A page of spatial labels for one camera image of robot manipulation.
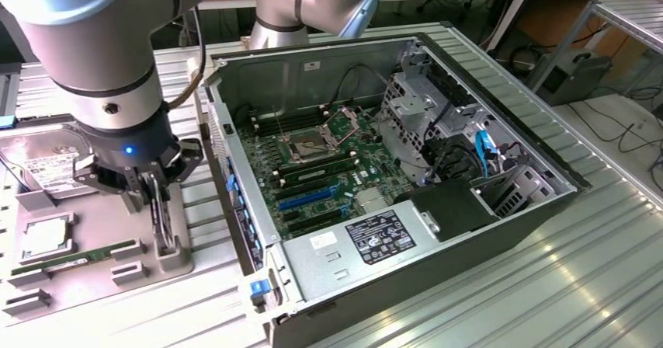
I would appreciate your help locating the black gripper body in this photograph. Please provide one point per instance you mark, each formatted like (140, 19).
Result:
(129, 142)

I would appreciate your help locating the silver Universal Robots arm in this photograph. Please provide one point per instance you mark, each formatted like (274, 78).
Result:
(98, 49)

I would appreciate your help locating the hard disk drive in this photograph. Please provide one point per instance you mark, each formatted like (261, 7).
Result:
(46, 161)

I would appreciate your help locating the grey parts rack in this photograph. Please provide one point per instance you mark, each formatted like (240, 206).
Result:
(108, 223)

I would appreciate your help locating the CPU chip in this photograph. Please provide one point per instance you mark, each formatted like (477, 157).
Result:
(45, 239)

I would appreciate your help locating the socket locking lever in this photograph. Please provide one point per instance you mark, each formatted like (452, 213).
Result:
(280, 126)

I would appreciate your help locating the green RAM stick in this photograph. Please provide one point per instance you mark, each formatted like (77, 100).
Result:
(61, 262)

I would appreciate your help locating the CPU socket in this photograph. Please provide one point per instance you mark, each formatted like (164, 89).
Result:
(310, 146)

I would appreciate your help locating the blue expansion slot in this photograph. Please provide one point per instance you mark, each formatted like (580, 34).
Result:
(305, 200)

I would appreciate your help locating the installed RAM stick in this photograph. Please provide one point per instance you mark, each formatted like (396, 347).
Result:
(317, 172)

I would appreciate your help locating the black expansion slot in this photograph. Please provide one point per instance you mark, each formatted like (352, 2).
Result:
(310, 223)

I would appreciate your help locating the metal socket cover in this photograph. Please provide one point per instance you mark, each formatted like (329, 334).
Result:
(342, 124)

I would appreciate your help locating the green motherboard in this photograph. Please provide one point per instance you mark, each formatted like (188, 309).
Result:
(362, 177)

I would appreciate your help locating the blue case latch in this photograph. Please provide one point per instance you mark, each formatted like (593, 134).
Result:
(258, 287)

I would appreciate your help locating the small silver chipset heatsink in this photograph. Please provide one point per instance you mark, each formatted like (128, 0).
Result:
(369, 200)

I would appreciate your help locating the silver power supply unit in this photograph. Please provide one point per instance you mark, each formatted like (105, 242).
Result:
(357, 255)

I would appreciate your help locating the metal disk bay cage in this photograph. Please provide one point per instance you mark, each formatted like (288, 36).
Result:
(413, 103)

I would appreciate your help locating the black plastic air shroud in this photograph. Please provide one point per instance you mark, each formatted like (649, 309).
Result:
(450, 208)

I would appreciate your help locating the open black PC case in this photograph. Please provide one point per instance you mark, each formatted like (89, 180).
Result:
(517, 138)

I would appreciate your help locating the black equipment box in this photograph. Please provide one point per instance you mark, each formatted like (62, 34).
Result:
(572, 78)

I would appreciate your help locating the aluminium frame table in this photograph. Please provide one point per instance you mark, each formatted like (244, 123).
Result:
(627, 21)

